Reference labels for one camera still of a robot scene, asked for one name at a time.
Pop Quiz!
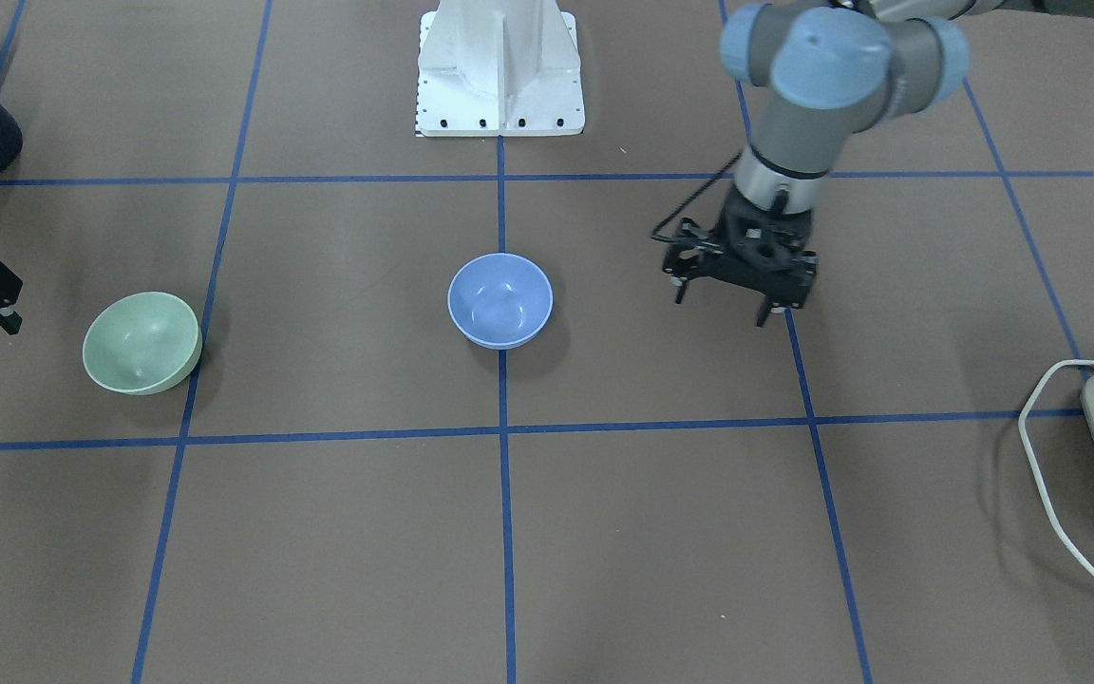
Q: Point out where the white toaster power cable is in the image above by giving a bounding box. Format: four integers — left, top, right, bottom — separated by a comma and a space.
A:
1019, 359, 1094, 607

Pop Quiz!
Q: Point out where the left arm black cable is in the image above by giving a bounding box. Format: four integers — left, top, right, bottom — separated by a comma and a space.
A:
651, 150, 744, 250

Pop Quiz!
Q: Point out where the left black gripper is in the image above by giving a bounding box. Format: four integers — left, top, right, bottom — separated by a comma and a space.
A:
661, 186, 818, 329

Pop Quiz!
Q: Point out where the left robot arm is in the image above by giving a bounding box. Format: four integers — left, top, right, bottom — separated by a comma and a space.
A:
651, 1, 991, 326

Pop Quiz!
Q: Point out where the green bowl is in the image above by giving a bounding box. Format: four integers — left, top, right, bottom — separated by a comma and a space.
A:
82, 292, 203, 395

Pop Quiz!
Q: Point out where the blue bowl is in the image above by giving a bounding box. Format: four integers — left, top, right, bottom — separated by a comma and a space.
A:
446, 253, 555, 351

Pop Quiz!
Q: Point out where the white camera pillar stand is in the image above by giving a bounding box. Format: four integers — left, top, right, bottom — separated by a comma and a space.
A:
414, 1, 586, 138

